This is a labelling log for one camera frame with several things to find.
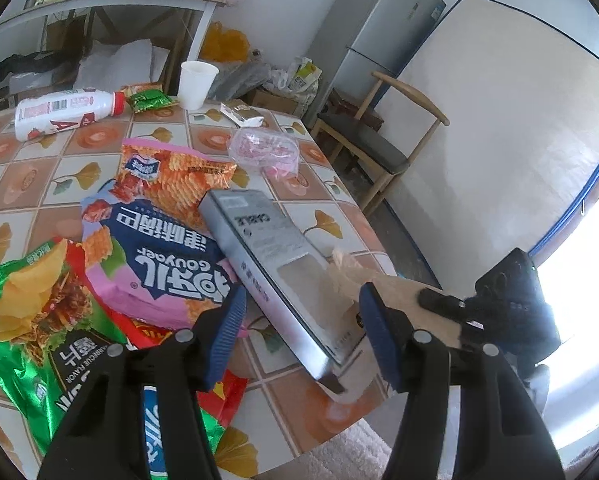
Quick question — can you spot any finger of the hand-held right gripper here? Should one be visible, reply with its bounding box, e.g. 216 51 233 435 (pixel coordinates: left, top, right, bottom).
418 289 484 335

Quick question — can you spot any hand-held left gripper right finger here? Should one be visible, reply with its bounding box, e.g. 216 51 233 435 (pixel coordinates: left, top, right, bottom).
358 281 567 480

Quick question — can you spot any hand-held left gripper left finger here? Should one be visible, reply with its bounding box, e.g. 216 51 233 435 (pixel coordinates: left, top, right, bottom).
36 284 247 480

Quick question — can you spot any grey box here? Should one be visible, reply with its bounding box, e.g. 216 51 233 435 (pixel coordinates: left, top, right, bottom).
198 188 367 381

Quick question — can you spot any green chip packet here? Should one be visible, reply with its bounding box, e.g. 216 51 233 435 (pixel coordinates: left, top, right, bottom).
0 239 227 480

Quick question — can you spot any white plastic bottle red cap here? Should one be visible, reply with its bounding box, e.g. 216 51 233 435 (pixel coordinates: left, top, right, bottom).
14 89 126 142

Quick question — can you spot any red snack packet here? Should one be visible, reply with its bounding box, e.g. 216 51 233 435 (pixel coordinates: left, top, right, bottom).
122 310 250 428

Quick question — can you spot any pink blue snack packet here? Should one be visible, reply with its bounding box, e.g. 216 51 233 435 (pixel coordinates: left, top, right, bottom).
79 180 250 331

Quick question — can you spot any orange snack packet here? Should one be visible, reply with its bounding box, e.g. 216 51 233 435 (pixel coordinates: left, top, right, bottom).
115 137 238 233

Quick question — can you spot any white mattress blue edge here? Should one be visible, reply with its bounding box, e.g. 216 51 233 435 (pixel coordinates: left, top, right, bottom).
379 0 599 286

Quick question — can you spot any wooden chair black seat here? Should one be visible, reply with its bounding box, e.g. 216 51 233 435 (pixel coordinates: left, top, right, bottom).
310 71 451 216

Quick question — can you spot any clear plastic bag pink print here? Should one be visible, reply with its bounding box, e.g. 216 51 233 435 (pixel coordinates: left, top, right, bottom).
228 127 300 181

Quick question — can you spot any brown cardboard box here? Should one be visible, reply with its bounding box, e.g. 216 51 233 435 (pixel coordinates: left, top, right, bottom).
244 89 300 116

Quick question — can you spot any small green snack packet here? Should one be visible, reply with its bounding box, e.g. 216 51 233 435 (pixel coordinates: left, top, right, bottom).
129 89 176 113

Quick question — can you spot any white paper cup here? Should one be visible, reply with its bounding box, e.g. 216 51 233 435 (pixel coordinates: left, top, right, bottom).
178 61 220 112

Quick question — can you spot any table with patterned cloth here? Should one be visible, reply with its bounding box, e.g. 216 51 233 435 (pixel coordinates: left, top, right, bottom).
0 92 400 480

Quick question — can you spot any grey plastic bag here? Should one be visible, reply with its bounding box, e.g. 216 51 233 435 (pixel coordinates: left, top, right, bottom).
206 62 272 101

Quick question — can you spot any white green shopping bag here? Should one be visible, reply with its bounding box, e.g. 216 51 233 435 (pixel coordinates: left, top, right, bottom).
289 57 323 93

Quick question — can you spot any silver refrigerator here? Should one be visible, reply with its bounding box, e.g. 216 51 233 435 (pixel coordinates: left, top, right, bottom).
304 0 447 111

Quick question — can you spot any white plastic sheet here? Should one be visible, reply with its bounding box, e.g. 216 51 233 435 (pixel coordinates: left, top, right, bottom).
74 40 167 91

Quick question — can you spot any yellow plastic bag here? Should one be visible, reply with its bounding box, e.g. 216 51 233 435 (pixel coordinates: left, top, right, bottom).
199 21 225 61
220 29 250 63

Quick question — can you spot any black cloth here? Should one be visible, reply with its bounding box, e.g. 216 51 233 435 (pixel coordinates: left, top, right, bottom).
0 50 80 83

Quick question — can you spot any brown paper bag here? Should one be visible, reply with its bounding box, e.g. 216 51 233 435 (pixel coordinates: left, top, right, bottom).
44 17 87 53

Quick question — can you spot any white side table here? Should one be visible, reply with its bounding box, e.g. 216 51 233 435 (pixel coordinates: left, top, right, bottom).
0 0 227 126

